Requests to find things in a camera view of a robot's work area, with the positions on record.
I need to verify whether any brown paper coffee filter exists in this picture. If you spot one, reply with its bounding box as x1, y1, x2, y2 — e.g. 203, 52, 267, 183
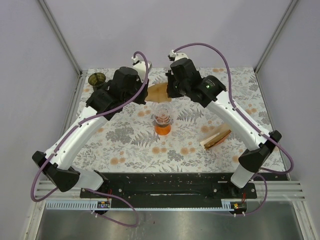
145, 82, 172, 103

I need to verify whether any clear plastic dripper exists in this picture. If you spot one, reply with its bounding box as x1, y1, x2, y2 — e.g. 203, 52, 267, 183
151, 102, 174, 125

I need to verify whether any orange glass carafe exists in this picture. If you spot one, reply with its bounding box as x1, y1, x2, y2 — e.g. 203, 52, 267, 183
154, 115, 172, 136

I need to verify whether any orange coffee filter pack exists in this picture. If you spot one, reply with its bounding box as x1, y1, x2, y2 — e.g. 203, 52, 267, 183
199, 123, 232, 150

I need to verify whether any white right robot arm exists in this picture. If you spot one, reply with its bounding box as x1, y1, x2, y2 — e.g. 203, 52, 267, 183
166, 56, 282, 198

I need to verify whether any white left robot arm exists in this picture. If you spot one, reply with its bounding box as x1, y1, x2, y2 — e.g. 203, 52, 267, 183
32, 61, 150, 198

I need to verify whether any dark green dripper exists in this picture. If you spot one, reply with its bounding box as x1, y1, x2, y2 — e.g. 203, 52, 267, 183
88, 72, 108, 92

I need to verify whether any floral patterned tablecloth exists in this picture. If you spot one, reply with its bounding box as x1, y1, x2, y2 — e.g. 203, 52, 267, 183
73, 67, 272, 173

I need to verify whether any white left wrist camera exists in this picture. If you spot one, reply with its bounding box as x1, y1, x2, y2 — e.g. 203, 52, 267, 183
131, 56, 152, 83

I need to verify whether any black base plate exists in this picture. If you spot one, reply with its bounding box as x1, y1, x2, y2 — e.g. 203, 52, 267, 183
79, 171, 258, 210

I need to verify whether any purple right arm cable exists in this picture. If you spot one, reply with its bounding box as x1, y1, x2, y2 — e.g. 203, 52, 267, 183
174, 42, 294, 217

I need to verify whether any aluminium frame rail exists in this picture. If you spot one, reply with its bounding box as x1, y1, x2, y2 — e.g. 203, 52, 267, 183
34, 180, 306, 201

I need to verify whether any white slotted cable duct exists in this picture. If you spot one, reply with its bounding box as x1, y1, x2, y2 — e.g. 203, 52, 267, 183
45, 196, 247, 212

